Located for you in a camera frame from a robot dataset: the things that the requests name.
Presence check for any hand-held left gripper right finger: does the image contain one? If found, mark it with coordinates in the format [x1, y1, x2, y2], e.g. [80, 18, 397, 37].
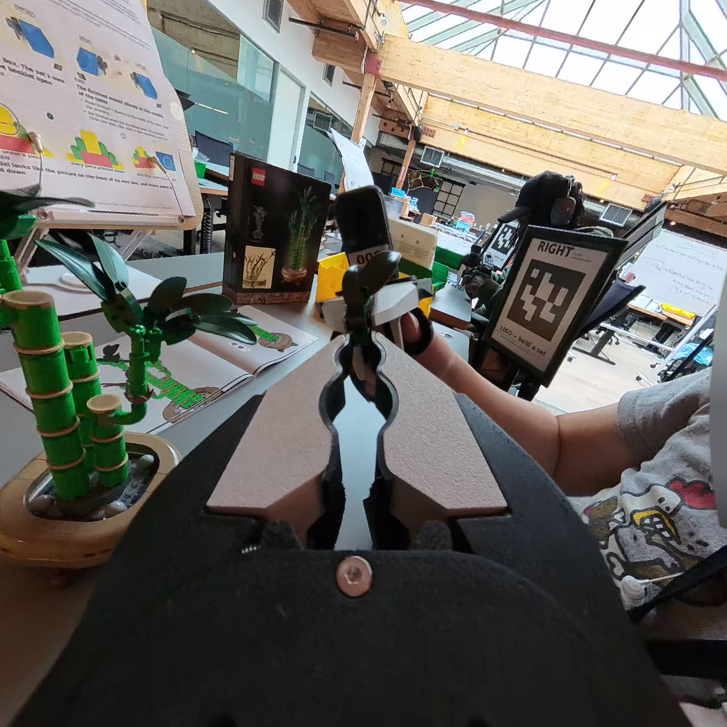
[369, 333, 508, 550]

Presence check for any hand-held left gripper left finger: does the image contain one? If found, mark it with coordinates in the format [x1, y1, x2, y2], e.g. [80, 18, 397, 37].
[205, 333, 348, 550]

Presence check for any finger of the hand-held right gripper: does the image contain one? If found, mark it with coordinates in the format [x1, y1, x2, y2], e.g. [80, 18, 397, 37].
[371, 278, 433, 325]
[319, 294, 350, 336]

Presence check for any green lego leaf sprig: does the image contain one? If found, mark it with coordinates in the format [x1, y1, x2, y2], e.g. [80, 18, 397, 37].
[340, 250, 403, 364]

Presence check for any green lego bamboo plant model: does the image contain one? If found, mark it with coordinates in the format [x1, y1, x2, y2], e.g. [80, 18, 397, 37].
[0, 190, 259, 586]

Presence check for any person's right forearm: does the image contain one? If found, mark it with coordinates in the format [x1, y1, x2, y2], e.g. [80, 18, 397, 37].
[479, 371, 632, 496]

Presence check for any lego instruction booklet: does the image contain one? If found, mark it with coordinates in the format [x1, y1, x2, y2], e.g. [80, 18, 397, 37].
[0, 305, 319, 436]

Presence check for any black lego set box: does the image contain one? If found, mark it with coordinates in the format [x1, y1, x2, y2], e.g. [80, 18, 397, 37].
[222, 153, 333, 305]

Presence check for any person's right hand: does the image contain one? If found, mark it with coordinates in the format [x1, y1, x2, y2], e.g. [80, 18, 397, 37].
[398, 312, 490, 400]

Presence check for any yellow plastic parts bin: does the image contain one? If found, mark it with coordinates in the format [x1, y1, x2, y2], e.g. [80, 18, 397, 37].
[316, 253, 436, 319]

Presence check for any green plastic bin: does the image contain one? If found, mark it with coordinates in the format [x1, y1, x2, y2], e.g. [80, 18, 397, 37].
[397, 247, 467, 290]

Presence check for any curved white poster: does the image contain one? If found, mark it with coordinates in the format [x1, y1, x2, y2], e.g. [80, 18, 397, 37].
[329, 128, 375, 191]

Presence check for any small marker sign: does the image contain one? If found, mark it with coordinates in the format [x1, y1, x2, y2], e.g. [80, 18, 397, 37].
[489, 221, 521, 269]

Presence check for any black framed marker sign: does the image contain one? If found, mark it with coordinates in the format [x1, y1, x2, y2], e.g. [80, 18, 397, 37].
[480, 223, 628, 401]

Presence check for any wooden poster board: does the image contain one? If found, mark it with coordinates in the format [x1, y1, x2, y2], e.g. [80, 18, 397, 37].
[34, 102, 205, 230]

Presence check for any person's printed shirt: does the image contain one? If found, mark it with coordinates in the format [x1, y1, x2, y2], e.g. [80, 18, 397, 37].
[568, 369, 727, 642]

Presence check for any whiteboard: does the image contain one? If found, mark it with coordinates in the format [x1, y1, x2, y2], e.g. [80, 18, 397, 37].
[626, 226, 720, 317]

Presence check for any white instruction poster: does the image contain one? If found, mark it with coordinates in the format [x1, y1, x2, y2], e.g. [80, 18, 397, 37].
[0, 0, 197, 219]

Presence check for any white cord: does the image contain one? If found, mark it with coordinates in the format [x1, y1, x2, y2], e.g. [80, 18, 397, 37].
[619, 574, 688, 608]

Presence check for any black shoulder strap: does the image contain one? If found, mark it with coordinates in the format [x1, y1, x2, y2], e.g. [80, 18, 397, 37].
[626, 542, 727, 622]

